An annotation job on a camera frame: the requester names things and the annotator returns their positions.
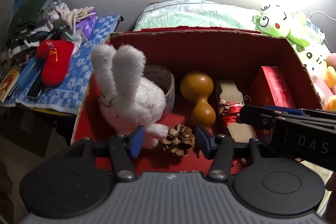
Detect yellow tiger plush toy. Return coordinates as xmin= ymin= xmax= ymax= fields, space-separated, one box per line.
xmin=299 ymin=44 xmax=336 ymax=111

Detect white power strip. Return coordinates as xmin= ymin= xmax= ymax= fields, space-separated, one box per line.
xmin=305 ymin=18 xmax=325 ymax=44

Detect blue checkered cloth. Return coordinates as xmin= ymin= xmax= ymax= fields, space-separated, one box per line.
xmin=1 ymin=15 xmax=122 ymax=115

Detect roll of packing tape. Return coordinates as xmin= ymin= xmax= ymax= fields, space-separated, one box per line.
xmin=143 ymin=65 xmax=175 ymax=119

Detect brown plush teddy bear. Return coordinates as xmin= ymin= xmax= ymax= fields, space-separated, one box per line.
xmin=325 ymin=53 xmax=336 ymax=70

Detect purple tissue pack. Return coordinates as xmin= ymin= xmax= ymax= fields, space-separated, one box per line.
xmin=76 ymin=9 xmax=98 ymax=42

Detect pile of clothes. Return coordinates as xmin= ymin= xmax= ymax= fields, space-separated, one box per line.
xmin=6 ymin=0 xmax=68 ymax=65

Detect brown wooden gourd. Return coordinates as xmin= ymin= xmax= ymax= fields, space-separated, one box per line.
xmin=180 ymin=72 xmax=216 ymax=129

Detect small red box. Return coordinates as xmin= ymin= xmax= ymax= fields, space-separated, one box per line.
xmin=249 ymin=66 xmax=295 ymax=108

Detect red cardboard box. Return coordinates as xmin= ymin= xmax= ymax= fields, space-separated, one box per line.
xmin=72 ymin=28 xmax=323 ymax=175

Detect green frog plush toy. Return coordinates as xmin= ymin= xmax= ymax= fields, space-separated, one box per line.
xmin=253 ymin=4 xmax=310 ymax=47

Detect white plush rabbit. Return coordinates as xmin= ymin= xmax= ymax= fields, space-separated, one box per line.
xmin=91 ymin=44 xmax=169 ymax=149

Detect brown pine cone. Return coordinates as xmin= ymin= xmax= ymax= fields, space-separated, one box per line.
xmin=161 ymin=124 xmax=195 ymax=157

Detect cartoon bear bed sheet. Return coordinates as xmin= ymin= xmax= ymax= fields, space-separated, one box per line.
xmin=133 ymin=0 xmax=336 ymax=83

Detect white knit gloves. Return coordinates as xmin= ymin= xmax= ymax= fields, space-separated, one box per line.
xmin=54 ymin=6 xmax=96 ymax=31

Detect white power cable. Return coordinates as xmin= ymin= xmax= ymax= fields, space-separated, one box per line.
xmin=308 ymin=10 xmax=336 ymax=23

